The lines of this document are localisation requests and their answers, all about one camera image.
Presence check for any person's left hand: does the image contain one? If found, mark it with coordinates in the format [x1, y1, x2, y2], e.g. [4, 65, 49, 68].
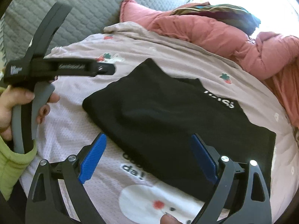
[0, 87, 60, 141]

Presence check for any strawberry printed pale blanket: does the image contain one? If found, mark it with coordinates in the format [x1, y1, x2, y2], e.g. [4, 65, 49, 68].
[19, 21, 297, 224]

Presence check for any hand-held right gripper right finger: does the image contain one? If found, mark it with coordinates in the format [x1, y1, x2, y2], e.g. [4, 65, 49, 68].
[190, 133, 272, 224]

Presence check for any black garment with orange patches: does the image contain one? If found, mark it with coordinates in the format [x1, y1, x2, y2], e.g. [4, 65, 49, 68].
[82, 58, 276, 209]

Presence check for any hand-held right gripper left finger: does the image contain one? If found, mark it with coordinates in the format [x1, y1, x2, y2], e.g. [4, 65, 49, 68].
[25, 133, 107, 224]

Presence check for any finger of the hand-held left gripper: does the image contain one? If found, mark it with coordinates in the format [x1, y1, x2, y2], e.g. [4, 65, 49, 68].
[90, 61, 116, 77]

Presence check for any multicoloured striped cloth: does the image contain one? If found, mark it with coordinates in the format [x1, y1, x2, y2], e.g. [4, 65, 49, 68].
[172, 3, 261, 34]

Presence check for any person's right hand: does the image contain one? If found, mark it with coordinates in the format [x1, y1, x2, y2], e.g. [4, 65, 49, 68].
[161, 214, 181, 224]

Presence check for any pink quilt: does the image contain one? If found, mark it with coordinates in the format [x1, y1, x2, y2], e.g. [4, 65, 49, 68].
[120, 0, 299, 131]

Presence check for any grey quilted headboard cushion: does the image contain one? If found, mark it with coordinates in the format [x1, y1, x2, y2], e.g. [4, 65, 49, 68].
[0, 0, 194, 61]

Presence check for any person's left forearm green sleeve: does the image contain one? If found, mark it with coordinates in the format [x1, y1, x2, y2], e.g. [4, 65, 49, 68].
[0, 86, 38, 201]

